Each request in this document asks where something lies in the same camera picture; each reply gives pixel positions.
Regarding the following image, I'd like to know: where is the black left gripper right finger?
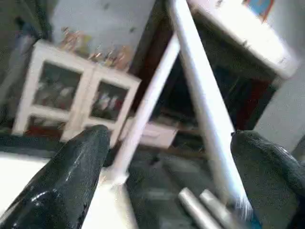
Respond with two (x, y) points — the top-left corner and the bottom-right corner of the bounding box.
(231, 130), (305, 229)

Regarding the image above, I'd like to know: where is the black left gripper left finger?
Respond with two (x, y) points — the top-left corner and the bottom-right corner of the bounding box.
(0, 125), (112, 229)

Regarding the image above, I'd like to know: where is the white plastic table top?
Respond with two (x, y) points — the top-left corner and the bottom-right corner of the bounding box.
(0, 151), (140, 229)

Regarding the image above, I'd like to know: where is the white plastic table leg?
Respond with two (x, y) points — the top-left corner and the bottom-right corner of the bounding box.
(178, 187), (215, 229)
(109, 32), (183, 186)
(199, 189), (241, 229)
(166, 0), (254, 221)

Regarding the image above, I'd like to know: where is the white glass-door cabinet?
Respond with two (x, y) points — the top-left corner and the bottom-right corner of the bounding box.
(11, 39), (142, 145)

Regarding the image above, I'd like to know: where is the black work mat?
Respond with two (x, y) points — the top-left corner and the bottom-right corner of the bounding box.
(0, 134), (267, 229)

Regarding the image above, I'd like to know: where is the white drawer unit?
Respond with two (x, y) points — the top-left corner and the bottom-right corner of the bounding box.
(119, 118), (180, 149)

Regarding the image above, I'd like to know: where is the white shelf board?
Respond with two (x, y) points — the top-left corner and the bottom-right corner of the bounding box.
(189, 0), (300, 81)

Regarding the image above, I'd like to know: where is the beige plush figure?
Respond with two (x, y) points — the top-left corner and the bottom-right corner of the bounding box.
(60, 28), (81, 52)

